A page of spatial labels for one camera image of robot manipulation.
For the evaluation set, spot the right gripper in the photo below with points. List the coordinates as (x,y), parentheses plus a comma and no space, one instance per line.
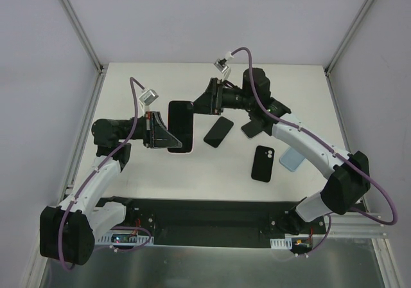
(218,96)

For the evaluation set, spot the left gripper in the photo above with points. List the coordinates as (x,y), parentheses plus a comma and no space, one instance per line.
(148,129)

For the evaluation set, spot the pink phone case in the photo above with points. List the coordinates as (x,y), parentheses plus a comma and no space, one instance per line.
(180,124)

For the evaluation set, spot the black phone case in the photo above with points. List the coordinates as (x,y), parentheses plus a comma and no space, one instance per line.
(262,164)

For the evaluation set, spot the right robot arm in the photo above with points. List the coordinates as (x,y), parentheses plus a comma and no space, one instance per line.
(346,173)

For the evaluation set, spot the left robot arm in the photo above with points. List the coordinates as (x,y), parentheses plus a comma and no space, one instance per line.
(69,231)

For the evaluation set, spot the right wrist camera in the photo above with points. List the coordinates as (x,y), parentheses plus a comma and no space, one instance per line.
(224,69)

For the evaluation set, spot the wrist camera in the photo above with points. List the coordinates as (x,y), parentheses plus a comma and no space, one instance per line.
(224,69)
(147,97)

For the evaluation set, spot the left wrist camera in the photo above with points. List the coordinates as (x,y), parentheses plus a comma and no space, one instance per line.
(147,97)

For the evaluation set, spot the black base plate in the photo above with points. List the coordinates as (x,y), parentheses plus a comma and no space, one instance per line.
(227,224)

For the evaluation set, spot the left white cable duct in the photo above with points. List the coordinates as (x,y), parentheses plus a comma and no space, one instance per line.
(124,239)

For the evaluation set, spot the white cable duct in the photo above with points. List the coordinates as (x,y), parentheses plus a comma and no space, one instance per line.
(124,239)
(278,243)

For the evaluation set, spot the right white cable duct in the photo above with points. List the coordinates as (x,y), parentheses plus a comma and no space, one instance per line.
(278,243)

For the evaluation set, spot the aluminium frame rail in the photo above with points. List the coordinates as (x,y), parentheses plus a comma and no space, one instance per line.
(354,225)

